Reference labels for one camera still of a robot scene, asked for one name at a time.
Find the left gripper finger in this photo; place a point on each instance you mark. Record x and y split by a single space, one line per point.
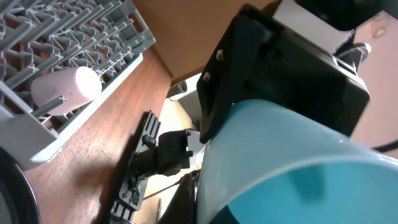
258 58

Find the blue cup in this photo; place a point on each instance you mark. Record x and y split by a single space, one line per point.
268 164

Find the pink cup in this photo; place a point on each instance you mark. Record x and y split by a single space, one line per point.
79 86

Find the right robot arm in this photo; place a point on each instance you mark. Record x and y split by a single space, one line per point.
167 156

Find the grey dishwasher rack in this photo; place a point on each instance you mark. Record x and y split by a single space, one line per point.
39 37

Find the round black serving tray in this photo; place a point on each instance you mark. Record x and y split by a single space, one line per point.
18 202

